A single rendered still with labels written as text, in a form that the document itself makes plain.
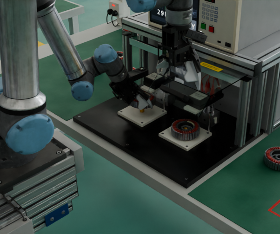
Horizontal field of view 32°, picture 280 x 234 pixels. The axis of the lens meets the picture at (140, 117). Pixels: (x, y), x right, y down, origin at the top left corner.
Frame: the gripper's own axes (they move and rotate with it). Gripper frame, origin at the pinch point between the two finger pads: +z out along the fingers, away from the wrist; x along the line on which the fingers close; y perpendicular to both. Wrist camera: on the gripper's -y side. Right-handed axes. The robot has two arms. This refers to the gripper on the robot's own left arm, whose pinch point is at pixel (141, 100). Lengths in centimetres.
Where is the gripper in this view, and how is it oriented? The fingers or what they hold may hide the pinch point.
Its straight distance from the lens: 203.0
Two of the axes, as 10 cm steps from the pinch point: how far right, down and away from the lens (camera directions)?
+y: -6.1, 7.5, -2.5
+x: 7.0, 3.7, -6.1
